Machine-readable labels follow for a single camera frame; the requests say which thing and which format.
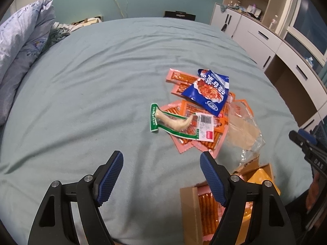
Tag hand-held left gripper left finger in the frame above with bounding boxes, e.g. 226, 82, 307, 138
28, 150, 124, 245

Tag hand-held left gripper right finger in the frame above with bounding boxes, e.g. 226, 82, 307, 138
200, 151, 294, 245

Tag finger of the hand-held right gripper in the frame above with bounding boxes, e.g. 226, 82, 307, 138
297, 128, 318, 147
289, 130, 311, 156

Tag pink-edged spicy stick packet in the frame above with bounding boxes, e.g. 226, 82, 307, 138
195, 193, 228, 238

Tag pile of pink stick packets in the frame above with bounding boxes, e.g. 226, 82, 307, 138
166, 68, 235, 155

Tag clear plastic bag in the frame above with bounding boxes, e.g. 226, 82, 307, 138
225, 99, 264, 169

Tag chicken foot snack packet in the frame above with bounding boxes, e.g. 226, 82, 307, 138
149, 103, 214, 141

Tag blue snack bag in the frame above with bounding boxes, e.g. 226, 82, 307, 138
182, 68, 230, 116

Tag light blue bed sheet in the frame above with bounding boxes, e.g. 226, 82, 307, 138
0, 17, 313, 245

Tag white drawer cabinet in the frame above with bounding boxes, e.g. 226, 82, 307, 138
211, 2, 327, 130

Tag assorted small bottles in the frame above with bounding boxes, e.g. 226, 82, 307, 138
228, 0, 262, 19

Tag beige shelf unit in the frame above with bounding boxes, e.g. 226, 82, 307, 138
225, 0, 297, 33

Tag green patterned cloth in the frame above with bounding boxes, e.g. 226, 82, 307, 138
47, 22, 71, 49

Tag beige cardboard box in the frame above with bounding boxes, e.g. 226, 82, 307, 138
73, 16, 103, 26

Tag lilac floral quilt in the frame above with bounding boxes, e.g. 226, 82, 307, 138
0, 0, 56, 125

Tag yellow cable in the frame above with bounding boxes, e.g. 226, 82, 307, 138
109, 0, 125, 18

